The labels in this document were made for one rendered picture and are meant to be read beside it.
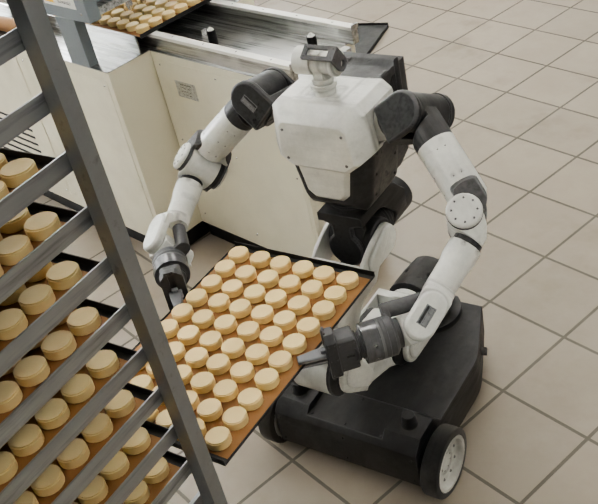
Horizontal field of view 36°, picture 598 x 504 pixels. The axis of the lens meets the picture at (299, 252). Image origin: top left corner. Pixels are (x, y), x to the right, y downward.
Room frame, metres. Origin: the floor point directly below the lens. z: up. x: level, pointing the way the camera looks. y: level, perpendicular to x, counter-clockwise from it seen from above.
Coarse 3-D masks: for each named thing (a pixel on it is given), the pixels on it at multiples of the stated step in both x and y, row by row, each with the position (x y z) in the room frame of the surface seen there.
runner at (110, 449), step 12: (156, 396) 1.13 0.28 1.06; (144, 408) 1.11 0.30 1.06; (156, 408) 1.13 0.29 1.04; (132, 420) 1.09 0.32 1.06; (144, 420) 1.10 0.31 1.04; (120, 432) 1.07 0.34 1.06; (132, 432) 1.08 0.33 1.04; (108, 444) 1.04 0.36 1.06; (120, 444) 1.06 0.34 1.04; (96, 456) 1.02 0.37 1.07; (108, 456) 1.04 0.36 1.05; (84, 468) 1.00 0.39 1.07; (96, 468) 1.02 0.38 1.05; (72, 480) 0.98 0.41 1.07; (84, 480) 1.00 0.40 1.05; (72, 492) 0.98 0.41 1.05
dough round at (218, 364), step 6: (216, 354) 1.51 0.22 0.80; (222, 354) 1.50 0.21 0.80; (210, 360) 1.49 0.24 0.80; (216, 360) 1.49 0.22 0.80; (222, 360) 1.48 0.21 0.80; (228, 360) 1.48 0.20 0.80; (210, 366) 1.47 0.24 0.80; (216, 366) 1.47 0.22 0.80; (222, 366) 1.47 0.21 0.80; (228, 366) 1.47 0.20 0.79; (210, 372) 1.47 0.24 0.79; (216, 372) 1.46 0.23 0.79; (222, 372) 1.46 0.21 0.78
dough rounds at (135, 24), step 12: (132, 0) 3.53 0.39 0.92; (156, 0) 3.44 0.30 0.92; (168, 0) 3.45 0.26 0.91; (180, 0) 3.39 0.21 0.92; (192, 0) 3.35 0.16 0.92; (108, 12) 3.45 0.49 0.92; (120, 12) 3.41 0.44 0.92; (132, 12) 3.38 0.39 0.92; (144, 12) 3.36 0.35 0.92; (156, 12) 3.31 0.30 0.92; (168, 12) 3.28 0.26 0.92; (180, 12) 3.30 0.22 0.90; (96, 24) 3.39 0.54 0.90; (108, 24) 3.33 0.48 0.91; (120, 24) 3.28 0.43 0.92; (132, 24) 3.25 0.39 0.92; (144, 24) 3.22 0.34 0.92; (156, 24) 3.22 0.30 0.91
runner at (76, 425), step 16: (144, 352) 1.14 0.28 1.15; (128, 368) 1.11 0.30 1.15; (112, 384) 1.08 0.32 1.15; (96, 400) 1.05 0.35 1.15; (80, 416) 1.03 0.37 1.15; (64, 432) 1.00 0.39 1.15; (80, 432) 1.02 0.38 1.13; (48, 448) 0.97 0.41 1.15; (64, 448) 0.99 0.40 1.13; (32, 464) 0.95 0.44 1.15; (48, 464) 0.97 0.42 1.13; (16, 480) 0.93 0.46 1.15; (32, 480) 0.94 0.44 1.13; (0, 496) 0.90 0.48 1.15; (16, 496) 0.92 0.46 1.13
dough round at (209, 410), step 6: (204, 402) 1.37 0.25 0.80; (210, 402) 1.37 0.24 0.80; (216, 402) 1.36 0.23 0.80; (198, 408) 1.36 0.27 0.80; (204, 408) 1.35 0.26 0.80; (210, 408) 1.35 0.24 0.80; (216, 408) 1.35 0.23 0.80; (222, 408) 1.36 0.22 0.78; (198, 414) 1.35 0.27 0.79; (204, 414) 1.34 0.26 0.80; (210, 414) 1.33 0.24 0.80; (216, 414) 1.34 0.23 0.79; (204, 420) 1.34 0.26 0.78; (210, 420) 1.33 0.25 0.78
